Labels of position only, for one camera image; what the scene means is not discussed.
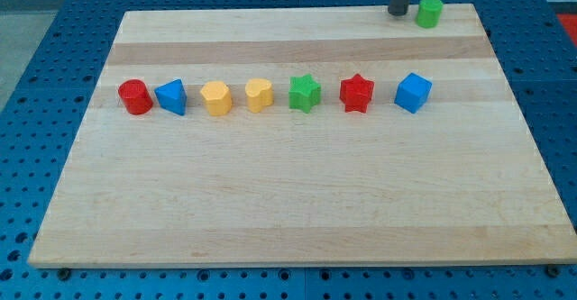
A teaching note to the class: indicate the red cylinder block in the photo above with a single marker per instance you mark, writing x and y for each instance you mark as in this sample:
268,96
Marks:
135,97

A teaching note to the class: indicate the blue triangle block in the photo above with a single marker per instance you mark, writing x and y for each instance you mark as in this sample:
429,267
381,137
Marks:
172,97

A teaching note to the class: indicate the yellow heart block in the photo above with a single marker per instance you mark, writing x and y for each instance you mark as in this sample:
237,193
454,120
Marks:
259,94

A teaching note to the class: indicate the yellow octagon block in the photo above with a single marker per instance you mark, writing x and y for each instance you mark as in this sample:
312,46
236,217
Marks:
217,98

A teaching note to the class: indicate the red star block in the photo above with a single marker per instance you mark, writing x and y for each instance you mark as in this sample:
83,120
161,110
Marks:
356,93

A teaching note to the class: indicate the light wooden board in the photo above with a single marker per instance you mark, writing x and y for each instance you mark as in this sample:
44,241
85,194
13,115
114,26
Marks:
460,182

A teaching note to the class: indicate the green cylinder block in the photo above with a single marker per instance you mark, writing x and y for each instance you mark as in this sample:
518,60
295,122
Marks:
428,13

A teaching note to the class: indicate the blue cube block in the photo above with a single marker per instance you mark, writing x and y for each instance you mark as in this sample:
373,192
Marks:
413,92

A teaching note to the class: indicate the green star block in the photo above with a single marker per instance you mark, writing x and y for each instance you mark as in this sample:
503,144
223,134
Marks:
304,93

